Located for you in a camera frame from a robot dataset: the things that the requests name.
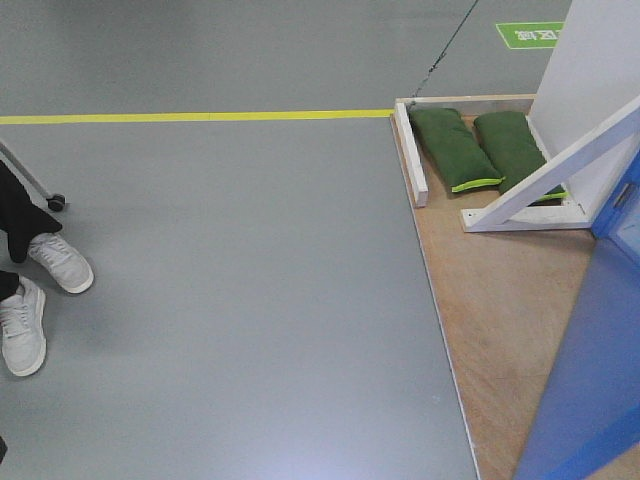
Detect green sandbag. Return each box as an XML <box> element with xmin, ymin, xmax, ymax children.
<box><xmin>474</xmin><ymin>111</ymin><xmax>546</xmax><ymax>195</ymax></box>
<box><xmin>409</xmin><ymin>108</ymin><xmax>504</xmax><ymax>193</ymax></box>

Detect green sandbag left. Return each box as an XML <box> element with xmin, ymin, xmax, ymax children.
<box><xmin>409</xmin><ymin>108</ymin><xmax>504</xmax><ymax>193</ymax></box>

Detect grey office chair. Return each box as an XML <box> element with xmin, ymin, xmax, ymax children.
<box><xmin>1</xmin><ymin>141</ymin><xmax>66</xmax><ymax>212</ymax></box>

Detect green sandbag right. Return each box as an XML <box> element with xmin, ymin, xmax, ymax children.
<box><xmin>474</xmin><ymin>111</ymin><xmax>546</xmax><ymax>195</ymax></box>

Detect white sneaker left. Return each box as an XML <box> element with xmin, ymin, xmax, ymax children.
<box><xmin>1</xmin><ymin>276</ymin><xmax>47</xmax><ymax>377</ymax></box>

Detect blue framed door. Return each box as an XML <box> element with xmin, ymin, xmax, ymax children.
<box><xmin>515</xmin><ymin>160</ymin><xmax>639</xmax><ymax>479</ymax></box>

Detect white border batten far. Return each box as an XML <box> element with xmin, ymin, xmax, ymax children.
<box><xmin>390</xmin><ymin>93</ymin><xmax>536</xmax><ymax>208</ymax></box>

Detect black robot part left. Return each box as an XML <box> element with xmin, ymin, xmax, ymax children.
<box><xmin>0</xmin><ymin>437</ymin><xmax>8</xmax><ymax>464</ymax></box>

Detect dark guy rope far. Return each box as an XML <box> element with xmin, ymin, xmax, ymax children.
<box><xmin>412</xmin><ymin>0</ymin><xmax>482</xmax><ymax>99</ymax></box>

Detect white wall panel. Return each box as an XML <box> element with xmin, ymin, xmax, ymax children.
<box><xmin>528</xmin><ymin>0</ymin><xmax>640</xmax><ymax>219</ymax></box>

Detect person's black trousers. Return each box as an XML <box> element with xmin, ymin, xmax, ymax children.
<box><xmin>0</xmin><ymin>162</ymin><xmax>64</xmax><ymax>300</ymax></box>

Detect white sneaker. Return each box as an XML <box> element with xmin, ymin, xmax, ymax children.
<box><xmin>27</xmin><ymin>233</ymin><xmax>94</xmax><ymax>294</ymax></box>
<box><xmin>1</xmin><ymin>276</ymin><xmax>47</xmax><ymax>377</ymax></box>

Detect plywood base platform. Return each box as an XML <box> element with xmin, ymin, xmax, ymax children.
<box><xmin>389</xmin><ymin>93</ymin><xmax>640</xmax><ymax>480</ymax></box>

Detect far white triangular brace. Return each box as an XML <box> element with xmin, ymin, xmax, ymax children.
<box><xmin>460</xmin><ymin>98</ymin><xmax>639</xmax><ymax>233</ymax></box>

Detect green floor sign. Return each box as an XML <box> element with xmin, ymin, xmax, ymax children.
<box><xmin>495</xmin><ymin>21</ymin><xmax>564</xmax><ymax>50</ymax></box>

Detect white sneaker right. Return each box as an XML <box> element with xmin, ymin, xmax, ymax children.
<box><xmin>27</xmin><ymin>233</ymin><xmax>94</xmax><ymax>294</ymax></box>

